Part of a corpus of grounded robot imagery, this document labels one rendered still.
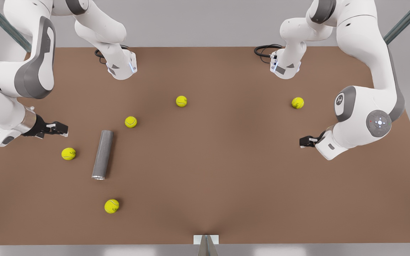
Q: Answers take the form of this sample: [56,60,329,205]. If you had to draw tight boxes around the black cable loop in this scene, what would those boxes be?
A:
[254,44,284,64]
[95,45,130,65]

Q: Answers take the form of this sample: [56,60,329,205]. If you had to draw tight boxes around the silver frame post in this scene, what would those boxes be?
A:
[383,0,410,45]
[193,234,219,256]
[0,0,32,53]

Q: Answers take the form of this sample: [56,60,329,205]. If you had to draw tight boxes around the grey tennis ball tube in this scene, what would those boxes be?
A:
[91,130,114,181]

